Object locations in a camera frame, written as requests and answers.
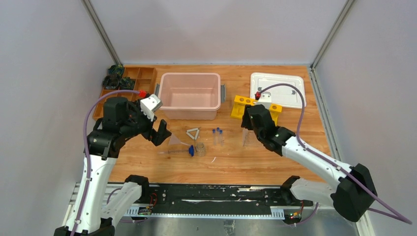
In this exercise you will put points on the pink plastic bin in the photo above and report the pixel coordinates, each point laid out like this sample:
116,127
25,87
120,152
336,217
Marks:
191,96

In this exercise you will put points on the clear plastic funnel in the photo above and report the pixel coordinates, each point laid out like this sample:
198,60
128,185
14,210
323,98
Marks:
174,140

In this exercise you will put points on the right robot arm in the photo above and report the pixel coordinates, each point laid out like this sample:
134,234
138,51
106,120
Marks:
350,190

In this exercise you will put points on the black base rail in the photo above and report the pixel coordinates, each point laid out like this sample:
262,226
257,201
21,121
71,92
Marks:
222,200

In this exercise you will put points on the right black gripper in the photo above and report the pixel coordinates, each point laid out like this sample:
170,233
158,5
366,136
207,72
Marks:
246,122

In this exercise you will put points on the clay pipe triangle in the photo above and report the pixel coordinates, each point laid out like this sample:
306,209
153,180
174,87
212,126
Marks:
193,133

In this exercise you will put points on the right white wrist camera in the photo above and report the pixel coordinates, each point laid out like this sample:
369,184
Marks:
265,100

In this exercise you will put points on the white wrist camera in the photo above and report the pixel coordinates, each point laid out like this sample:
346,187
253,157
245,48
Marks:
150,105
265,100

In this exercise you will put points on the yellow test tube rack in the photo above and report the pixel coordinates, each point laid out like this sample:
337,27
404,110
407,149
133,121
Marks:
241,101

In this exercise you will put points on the wooden compartment tray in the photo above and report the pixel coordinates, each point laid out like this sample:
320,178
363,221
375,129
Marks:
144,78

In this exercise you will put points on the small glass jar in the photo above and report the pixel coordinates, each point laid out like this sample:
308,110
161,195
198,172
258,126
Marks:
200,149

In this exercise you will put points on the clear well plate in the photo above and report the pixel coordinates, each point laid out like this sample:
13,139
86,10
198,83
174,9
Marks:
249,139

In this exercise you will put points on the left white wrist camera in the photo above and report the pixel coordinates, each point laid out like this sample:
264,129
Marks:
150,105

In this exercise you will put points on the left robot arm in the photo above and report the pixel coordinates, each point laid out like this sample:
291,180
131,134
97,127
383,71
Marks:
122,120

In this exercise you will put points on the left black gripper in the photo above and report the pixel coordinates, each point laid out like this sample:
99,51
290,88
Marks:
156,131

